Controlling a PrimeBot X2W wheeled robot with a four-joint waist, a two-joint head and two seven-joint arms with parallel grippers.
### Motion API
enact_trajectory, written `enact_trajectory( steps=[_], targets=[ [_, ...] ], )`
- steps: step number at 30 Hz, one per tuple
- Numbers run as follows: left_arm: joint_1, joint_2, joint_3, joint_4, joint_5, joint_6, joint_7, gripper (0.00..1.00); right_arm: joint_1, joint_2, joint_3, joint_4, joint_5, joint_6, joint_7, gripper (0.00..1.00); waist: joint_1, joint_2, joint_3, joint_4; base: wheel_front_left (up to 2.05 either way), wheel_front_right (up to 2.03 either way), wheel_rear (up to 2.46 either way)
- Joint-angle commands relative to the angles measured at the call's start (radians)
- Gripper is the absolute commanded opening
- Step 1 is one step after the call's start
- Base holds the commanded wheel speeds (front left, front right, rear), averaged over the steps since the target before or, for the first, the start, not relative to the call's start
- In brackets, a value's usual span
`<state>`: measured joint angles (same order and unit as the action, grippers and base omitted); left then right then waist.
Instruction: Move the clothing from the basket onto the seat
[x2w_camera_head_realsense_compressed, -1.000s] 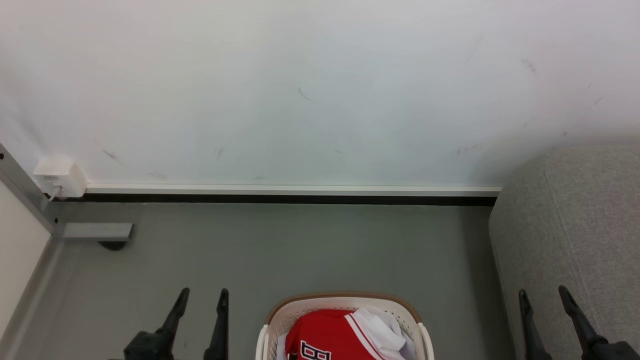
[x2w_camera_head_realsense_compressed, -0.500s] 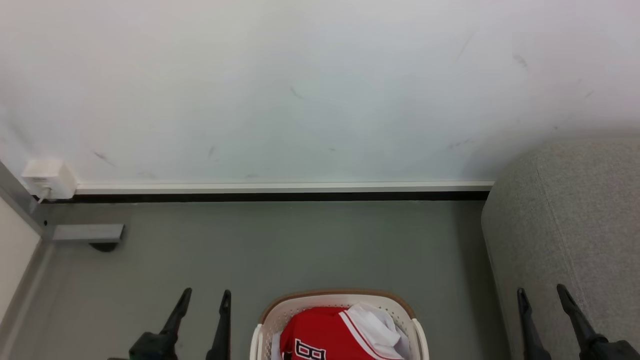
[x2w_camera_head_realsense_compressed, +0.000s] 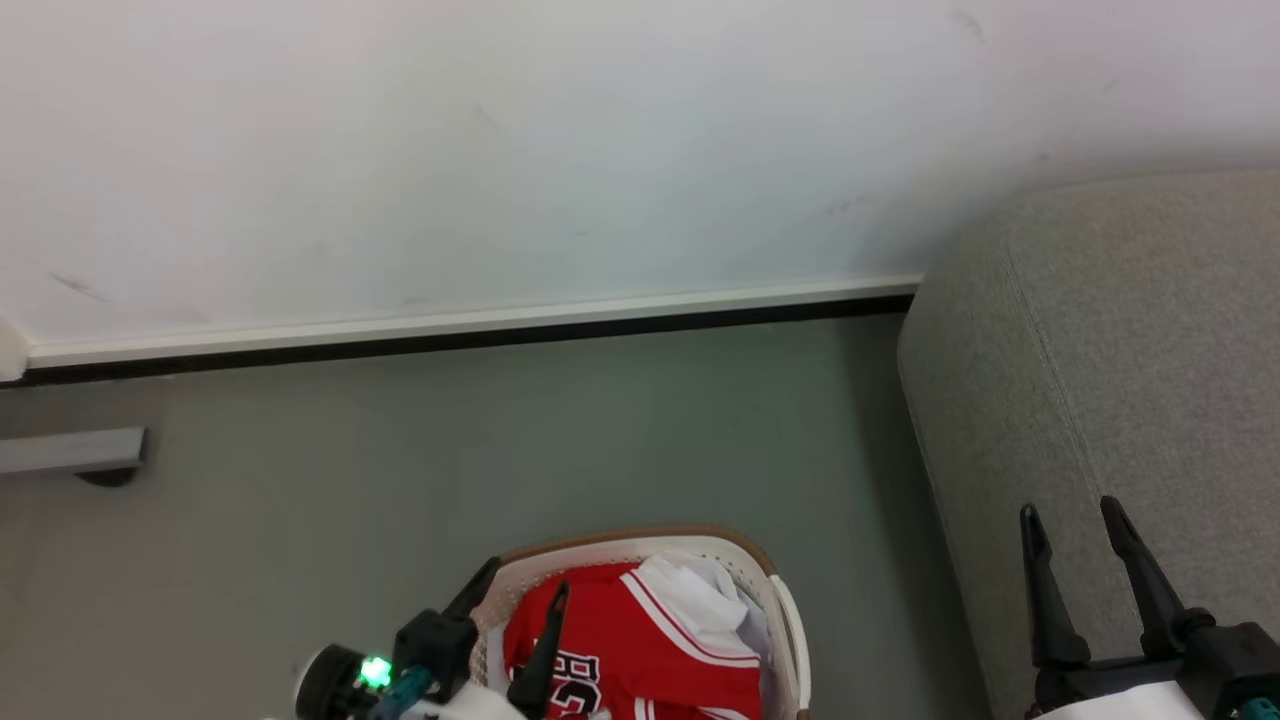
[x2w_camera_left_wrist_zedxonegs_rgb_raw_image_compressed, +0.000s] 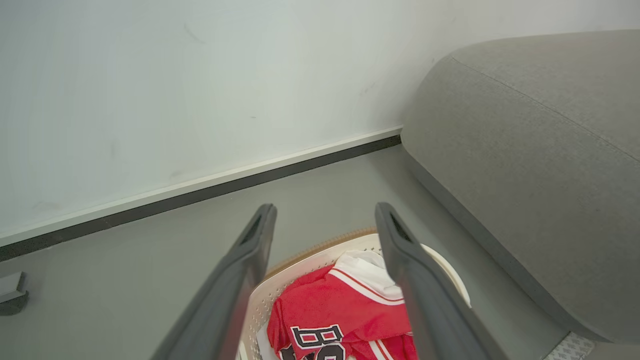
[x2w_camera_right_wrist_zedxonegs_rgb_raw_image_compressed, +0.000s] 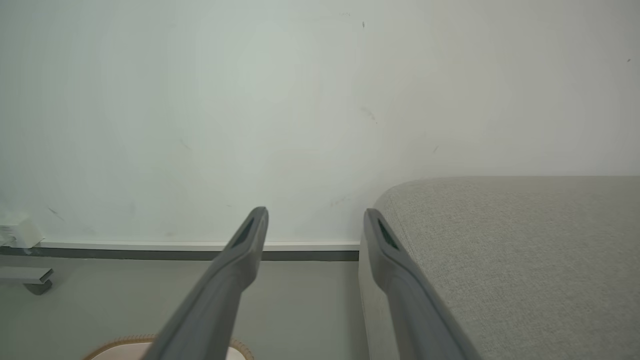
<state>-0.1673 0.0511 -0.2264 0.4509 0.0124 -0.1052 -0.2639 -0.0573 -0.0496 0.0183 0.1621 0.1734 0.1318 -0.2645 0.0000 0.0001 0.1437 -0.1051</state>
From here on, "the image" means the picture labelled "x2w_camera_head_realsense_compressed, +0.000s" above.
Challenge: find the white garment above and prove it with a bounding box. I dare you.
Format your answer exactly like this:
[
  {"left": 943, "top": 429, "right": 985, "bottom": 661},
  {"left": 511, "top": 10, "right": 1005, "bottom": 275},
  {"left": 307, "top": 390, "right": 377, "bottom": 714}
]
[{"left": 637, "top": 551, "right": 774, "bottom": 669}]

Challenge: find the grey fabric sofa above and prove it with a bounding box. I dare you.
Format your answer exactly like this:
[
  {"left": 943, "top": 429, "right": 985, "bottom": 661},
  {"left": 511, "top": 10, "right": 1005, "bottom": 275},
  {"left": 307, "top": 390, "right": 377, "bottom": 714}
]
[{"left": 896, "top": 167, "right": 1280, "bottom": 720}]

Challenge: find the grey metal frame leg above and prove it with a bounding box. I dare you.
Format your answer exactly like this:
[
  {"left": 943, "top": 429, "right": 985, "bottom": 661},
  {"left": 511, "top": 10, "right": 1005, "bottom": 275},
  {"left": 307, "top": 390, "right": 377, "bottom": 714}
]
[{"left": 0, "top": 427, "right": 150, "bottom": 477}]

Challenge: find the white perforated laundry basket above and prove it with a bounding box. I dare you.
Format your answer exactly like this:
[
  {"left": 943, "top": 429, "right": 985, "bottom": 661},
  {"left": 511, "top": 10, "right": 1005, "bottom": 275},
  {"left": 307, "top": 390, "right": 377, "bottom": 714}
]
[{"left": 468, "top": 523, "right": 813, "bottom": 720}]

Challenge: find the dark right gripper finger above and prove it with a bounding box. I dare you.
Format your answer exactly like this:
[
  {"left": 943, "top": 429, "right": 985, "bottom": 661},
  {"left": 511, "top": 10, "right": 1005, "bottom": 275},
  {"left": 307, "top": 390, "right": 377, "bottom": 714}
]
[
  {"left": 1100, "top": 495, "right": 1217, "bottom": 658},
  {"left": 1019, "top": 504, "right": 1092, "bottom": 672}
]

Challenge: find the red white basketball jersey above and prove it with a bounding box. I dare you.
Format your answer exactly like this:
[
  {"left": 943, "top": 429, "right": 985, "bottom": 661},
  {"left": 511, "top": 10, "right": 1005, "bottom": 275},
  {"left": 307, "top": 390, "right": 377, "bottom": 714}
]
[{"left": 502, "top": 562, "right": 767, "bottom": 720}]

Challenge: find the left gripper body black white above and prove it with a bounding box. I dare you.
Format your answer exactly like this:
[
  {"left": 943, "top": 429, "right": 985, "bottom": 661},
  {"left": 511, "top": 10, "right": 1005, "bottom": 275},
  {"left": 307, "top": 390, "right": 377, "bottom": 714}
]
[{"left": 294, "top": 607, "right": 528, "bottom": 720}]

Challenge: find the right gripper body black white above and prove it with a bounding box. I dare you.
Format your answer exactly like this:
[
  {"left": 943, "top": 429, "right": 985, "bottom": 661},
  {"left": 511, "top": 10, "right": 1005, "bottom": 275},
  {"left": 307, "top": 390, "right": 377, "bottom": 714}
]
[{"left": 1024, "top": 620, "right": 1280, "bottom": 720}]

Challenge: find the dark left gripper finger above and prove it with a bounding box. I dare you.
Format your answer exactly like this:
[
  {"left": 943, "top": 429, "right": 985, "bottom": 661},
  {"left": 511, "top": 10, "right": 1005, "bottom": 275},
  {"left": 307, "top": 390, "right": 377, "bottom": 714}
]
[
  {"left": 506, "top": 581, "right": 571, "bottom": 720},
  {"left": 443, "top": 556, "right": 502, "bottom": 624}
]

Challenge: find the white black baseboard strip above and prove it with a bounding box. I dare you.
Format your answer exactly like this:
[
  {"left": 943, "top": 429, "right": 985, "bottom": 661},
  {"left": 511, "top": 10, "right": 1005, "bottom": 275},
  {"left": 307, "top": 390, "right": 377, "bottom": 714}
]
[{"left": 22, "top": 273, "right": 924, "bottom": 388}]

